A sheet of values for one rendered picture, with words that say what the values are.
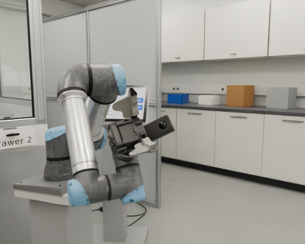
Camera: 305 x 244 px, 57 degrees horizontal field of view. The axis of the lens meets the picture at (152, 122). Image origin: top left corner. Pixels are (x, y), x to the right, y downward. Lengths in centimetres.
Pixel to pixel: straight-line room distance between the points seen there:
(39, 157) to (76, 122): 116
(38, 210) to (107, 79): 70
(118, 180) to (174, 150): 339
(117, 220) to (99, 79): 142
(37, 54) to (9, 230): 113
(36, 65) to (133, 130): 136
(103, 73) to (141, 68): 179
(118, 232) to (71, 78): 151
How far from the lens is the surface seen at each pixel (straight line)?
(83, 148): 84
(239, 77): 438
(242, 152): 369
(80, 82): 96
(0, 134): 190
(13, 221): 209
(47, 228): 140
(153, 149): 60
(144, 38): 277
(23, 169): 200
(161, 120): 74
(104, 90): 100
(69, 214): 132
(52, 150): 132
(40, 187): 128
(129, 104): 67
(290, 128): 347
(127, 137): 69
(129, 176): 84
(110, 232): 227
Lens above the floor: 121
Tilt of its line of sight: 8 degrees down
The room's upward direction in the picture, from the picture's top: straight up
